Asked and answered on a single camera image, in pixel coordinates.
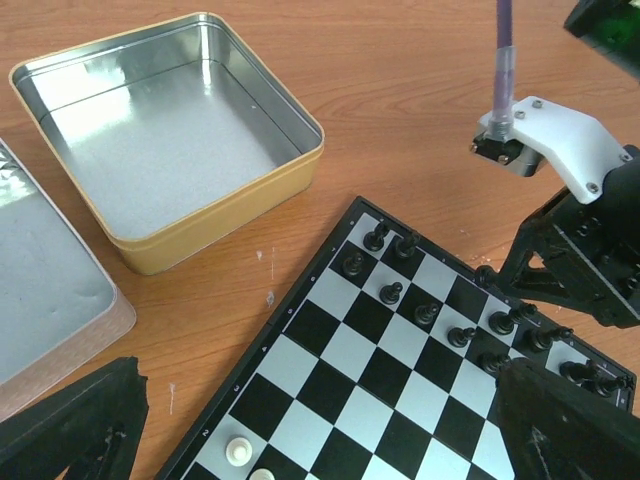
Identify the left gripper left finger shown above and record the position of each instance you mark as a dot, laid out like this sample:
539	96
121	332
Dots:
91	429

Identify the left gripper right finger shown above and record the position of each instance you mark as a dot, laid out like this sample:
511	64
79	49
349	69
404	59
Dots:
554	429

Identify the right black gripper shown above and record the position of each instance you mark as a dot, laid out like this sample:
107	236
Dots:
582	257

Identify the white pawn chess piece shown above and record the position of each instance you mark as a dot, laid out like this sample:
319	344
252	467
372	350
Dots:
238	451

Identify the white rook chess piece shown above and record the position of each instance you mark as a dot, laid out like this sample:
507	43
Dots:
262	474

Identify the black and silver chessboard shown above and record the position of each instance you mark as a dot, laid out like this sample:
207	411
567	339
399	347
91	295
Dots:
338	385

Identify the gold metal tin base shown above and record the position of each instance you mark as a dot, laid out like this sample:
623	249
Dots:
174	134

